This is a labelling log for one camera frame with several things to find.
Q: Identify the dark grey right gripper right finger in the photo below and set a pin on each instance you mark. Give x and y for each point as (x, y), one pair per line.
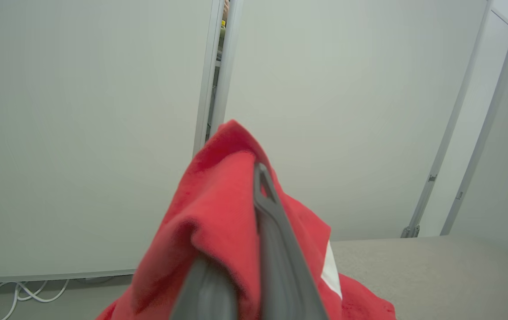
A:
(280, 266)

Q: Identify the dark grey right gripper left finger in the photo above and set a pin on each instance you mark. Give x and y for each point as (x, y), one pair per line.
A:
(209, 295)

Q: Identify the red garment with white stripes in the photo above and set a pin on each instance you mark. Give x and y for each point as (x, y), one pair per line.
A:
(218, 213)

